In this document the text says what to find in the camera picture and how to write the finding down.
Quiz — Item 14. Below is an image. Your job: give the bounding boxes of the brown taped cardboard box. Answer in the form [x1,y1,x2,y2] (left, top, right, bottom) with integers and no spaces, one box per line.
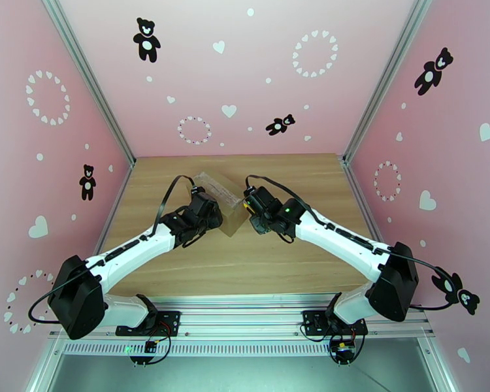
[186,171,250,239]

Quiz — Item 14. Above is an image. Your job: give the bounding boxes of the perforated metal strip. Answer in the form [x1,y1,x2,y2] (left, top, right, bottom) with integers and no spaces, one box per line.
[59,340,427,358]

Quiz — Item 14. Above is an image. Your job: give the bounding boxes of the aluminium side rail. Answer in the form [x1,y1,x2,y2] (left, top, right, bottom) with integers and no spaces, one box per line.
[342,159,383,240]
[99,164,137,242]

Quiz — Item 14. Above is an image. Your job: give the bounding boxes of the aluminium table edge rail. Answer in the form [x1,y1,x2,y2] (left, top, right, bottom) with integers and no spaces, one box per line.
[48,295,436,343]

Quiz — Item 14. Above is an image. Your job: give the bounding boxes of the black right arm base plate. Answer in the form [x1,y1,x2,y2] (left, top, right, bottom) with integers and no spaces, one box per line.
[302,310,369,336]

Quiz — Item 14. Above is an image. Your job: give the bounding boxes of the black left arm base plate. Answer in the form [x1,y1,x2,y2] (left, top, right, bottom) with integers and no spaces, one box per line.
[115,310,182,337]

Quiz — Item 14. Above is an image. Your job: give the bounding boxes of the aluminium corner post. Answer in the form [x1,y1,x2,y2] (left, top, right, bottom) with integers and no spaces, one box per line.
[39,0,137,169]
[342,0,438,165]

